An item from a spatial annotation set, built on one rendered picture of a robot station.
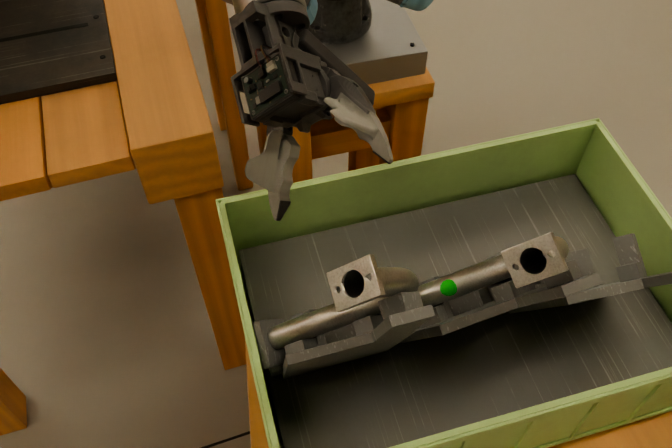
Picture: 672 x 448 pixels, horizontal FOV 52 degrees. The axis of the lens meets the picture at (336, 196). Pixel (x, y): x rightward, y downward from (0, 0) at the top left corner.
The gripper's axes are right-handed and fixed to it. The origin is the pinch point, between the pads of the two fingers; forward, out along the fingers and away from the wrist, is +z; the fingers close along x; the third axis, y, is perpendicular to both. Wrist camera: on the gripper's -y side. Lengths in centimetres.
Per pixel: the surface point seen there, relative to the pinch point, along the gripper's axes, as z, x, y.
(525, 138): -11.4, 4.8, -47.2
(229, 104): -67, -80, -79
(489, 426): 26.1, -2.3, -20.5
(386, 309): 11.8, -0.6, -4.0
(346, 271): 7.8, -0.2, 1.5
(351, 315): 10.0, -10.4, -11.5
